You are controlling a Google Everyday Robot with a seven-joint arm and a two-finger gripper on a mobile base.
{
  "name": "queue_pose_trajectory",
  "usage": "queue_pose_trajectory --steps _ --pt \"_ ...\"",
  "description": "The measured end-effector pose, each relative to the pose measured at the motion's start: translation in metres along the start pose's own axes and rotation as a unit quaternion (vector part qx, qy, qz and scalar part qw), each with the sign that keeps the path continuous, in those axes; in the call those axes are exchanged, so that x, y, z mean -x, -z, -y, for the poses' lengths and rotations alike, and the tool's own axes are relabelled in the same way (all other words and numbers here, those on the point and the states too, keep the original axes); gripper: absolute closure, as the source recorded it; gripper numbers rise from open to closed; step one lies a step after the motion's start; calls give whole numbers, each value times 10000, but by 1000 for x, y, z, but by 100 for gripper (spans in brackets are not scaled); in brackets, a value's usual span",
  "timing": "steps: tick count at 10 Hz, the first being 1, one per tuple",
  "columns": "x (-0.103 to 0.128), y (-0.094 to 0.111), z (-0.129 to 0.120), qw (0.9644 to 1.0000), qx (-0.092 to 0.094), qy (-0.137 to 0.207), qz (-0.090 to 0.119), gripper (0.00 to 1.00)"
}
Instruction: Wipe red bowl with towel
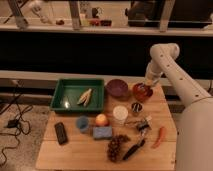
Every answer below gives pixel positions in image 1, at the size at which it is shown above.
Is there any blue cup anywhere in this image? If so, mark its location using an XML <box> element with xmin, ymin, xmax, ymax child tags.
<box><xmin>76</xmin><ymin>116</ymin><xmax>89</xmax><ymax>133</ymax></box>

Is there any metal binder clip tool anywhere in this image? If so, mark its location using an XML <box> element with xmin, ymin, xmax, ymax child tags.
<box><xmin>125</xmin><ymin>116</ymin><xmax>152</xmax><ymax>133</ymax></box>

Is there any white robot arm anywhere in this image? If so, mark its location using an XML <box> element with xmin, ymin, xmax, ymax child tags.
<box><xmin>145</xmin><ymin>43</ymin><xmax>213</xmax><ymax>171</ymax></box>

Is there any red yellow apple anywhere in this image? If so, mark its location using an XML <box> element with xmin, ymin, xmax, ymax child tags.
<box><xmin>95</xmin><ymin>114</ymin><xmax>109</xmax><ymax>126</ymax></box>

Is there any white cup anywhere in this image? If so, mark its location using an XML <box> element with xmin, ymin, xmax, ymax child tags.
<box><xmin>113</xmin><ymin>106</ymin><xmax>128</xmax><ymax>125</ymax></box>

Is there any green plastic tray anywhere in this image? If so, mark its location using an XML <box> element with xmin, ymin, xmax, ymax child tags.
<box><xmin>50</xmin><ymin>78</ymin><xmax>104</xmax><ymax>114</ymax></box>

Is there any black handled knife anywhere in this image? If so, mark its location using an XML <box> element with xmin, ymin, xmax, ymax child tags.
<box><xmin>122</xmin><ymin>139</ymin><xmax>145</xmax><ymax>160</ymax></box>

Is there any black power adapter with cables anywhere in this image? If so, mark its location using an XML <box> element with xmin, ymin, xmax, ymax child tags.
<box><xmin>0</xmin><ymin>79</ymin><xmax>34</xmax><ymax>168</ymax></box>

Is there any small striped jar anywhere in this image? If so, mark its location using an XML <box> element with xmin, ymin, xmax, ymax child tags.
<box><xmin>131</xmin><ymin>102</ymin><xmax>143</xmax><ymax>116</ymax></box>

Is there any purple bowl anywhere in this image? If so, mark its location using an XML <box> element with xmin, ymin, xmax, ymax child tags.
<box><xmin>105</xmin><ymin>79</ymin><xmax>128</xmax><ymax>97</ymax></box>

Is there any red bowl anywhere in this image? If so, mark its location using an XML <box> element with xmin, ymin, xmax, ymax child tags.
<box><xmin>132</xmin><ymin>83</ymin><xmax>153</xmax><ymax>103</ymax></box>

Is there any orange carrot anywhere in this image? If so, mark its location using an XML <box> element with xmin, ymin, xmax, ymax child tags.
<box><xmin>151</xmin><ymin>127</ymin><xmax>166</xmax><ymax>148</ymax></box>

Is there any black remote control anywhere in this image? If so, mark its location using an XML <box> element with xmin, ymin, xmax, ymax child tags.
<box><xmin>54</xmin><ymin>122</ymin><xmax>68</xmax><ymax>145</ymax></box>

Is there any blue sponge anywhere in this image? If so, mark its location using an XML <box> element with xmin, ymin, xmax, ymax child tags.
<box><xmin>93</xmin><ymin>126</ymin><xmax>112</xmax><ymax>139</ymax></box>

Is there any bunch of dark grapes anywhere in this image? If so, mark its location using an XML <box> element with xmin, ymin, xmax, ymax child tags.
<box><xmin>107</xmin><ymin>134</ymin><xmax>130</xmax><ymax>162</ymax></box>

